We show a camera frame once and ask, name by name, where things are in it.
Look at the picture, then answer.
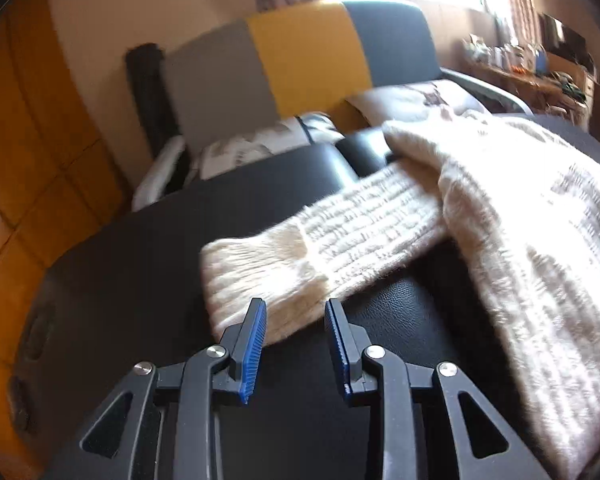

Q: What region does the cream knit sweater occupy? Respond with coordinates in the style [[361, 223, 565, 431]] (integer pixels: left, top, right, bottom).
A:
[[200, 110, 600, 478]]

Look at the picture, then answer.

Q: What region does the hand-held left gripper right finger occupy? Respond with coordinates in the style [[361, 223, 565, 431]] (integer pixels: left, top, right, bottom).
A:
[[324, 298, 552, 480]]

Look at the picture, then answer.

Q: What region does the grey yellow blue armchair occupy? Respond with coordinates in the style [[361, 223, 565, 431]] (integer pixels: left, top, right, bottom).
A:
[[130, 0, 536, 211]]

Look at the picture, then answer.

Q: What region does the black leather bench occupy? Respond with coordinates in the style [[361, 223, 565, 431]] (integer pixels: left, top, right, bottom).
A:
[[10, 115, 600, 480]]

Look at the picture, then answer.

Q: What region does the cluttered wooden desk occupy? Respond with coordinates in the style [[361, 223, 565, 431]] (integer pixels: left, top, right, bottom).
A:
[[461, 10, 600, 128]]

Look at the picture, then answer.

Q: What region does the grey patterned cushion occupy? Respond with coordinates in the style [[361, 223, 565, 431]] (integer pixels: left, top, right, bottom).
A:
[[199, 114, 347, 180]]

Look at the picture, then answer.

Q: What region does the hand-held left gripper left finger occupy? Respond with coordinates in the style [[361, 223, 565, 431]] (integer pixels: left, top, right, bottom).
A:
[[50, 297, 269, 480]]

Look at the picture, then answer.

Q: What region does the beige patterned cushion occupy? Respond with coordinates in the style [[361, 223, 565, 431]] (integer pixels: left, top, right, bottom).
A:
[[345, 77, 492, 127]]

